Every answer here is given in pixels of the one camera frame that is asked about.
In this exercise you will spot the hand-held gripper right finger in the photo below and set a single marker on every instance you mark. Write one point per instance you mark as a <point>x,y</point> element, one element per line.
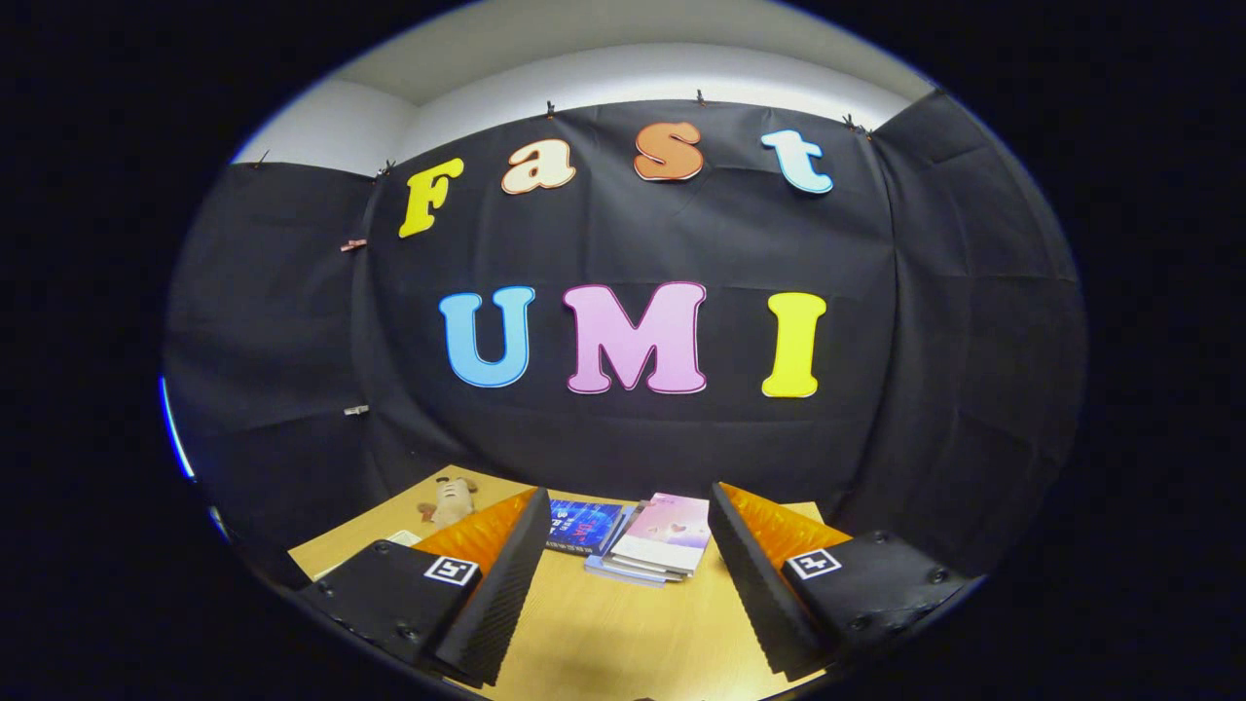
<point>759,594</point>

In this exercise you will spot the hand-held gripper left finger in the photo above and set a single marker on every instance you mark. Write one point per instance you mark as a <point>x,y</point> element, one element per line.
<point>496,594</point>

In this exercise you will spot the beige fabric storage box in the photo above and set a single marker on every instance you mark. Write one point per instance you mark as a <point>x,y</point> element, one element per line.
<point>401,537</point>

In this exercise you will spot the brown plush toy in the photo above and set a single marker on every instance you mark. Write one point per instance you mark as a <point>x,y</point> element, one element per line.
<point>453,498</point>

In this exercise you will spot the pink cover book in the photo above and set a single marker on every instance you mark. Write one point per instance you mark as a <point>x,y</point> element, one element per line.
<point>667,531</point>

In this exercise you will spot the blue cover book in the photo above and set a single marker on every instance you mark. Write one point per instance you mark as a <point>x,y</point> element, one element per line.
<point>584,524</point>

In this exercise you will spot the grey cover book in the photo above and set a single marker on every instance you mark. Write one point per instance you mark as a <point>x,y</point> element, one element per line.
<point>642,570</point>

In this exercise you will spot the light blue book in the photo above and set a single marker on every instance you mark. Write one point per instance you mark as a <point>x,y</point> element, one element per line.
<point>613,570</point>

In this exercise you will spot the black backdrop cloth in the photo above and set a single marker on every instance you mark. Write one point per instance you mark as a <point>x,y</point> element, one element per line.
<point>633,243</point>

